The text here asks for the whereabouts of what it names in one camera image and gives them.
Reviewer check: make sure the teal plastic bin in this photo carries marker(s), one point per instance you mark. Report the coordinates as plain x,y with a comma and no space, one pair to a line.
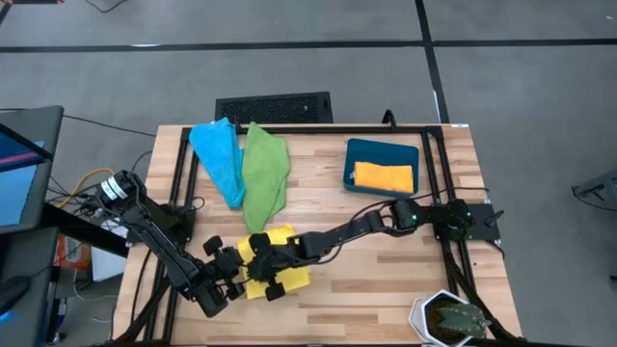
381,150

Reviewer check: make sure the green cactus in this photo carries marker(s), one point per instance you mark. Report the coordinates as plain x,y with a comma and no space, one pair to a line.
463,320

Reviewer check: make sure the white box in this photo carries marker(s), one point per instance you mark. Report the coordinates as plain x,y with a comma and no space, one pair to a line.
108,265

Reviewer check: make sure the black aluminium table frame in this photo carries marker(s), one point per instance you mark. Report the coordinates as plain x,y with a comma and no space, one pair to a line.
313,129

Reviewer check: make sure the orange microfiber towel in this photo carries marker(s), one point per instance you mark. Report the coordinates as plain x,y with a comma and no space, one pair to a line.
383,177

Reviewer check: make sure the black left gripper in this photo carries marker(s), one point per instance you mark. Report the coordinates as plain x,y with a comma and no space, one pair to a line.
229,269

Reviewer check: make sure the green microfiber towel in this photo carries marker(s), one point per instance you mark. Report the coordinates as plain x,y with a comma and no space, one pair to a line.
265,168

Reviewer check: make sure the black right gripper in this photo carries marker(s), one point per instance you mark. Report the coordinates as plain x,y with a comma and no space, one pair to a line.
272,262

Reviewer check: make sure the white hexagonal plant pot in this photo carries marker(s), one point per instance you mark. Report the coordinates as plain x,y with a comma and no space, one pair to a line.
417,313

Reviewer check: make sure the black floor vent grille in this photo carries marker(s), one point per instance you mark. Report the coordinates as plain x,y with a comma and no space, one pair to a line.
275,108

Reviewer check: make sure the orange cardboard box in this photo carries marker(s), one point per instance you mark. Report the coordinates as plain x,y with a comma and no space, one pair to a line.
72,253

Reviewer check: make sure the grey monitor with blue screen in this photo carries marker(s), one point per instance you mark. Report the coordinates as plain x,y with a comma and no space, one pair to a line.
43,144

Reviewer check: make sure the grey desk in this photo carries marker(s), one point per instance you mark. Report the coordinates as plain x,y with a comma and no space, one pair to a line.
34,260

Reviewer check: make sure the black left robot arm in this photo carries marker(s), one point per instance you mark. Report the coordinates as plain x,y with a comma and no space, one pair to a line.
164,246

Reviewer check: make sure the yellow microfiber towel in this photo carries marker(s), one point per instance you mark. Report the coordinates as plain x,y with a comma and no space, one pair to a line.
299,282

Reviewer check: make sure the blue microfiber towel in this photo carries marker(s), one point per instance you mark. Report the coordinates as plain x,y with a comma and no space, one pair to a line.
217,154

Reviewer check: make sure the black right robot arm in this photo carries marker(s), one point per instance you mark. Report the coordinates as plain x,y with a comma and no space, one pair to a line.
347,231

